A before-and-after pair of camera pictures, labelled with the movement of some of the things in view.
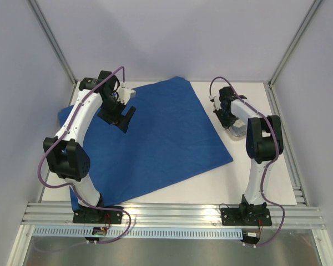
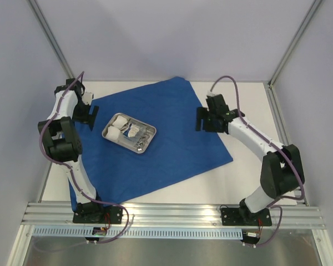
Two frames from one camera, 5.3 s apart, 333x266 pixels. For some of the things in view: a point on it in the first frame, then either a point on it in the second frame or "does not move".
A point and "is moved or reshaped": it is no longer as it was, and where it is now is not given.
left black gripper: [118, 119] → [87, 118]
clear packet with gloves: [238, 128] is moved or reshaped
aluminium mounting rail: [182, 215] does not move
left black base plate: [94, 215] does not move
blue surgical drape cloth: [167, 136] does not move
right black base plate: [246, 215] does not move
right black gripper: [223, 117] → [200, 119]
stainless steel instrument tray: [237, 138] is moved or reshaped
